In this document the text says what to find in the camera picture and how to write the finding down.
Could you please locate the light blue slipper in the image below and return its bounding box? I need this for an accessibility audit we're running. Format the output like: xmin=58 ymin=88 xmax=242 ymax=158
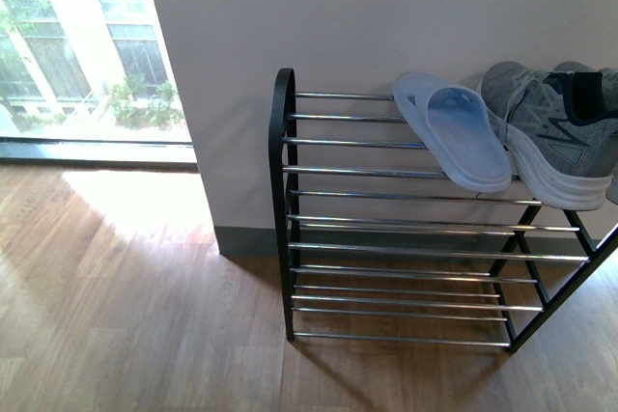
xmin=393 ymin=72 xmax=512 ymax=193

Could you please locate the grey knit sneaker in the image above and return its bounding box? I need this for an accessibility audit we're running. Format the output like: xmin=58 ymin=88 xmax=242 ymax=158
xmin=554 ymin=62 xmax=617 ymax=205
xmin=478 ymin=62 xmax=617 ymax=211

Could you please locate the black metal shoe rack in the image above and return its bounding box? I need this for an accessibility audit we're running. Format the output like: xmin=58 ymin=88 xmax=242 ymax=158
xmin=268 ymin=69 xmax=617 ymax=352

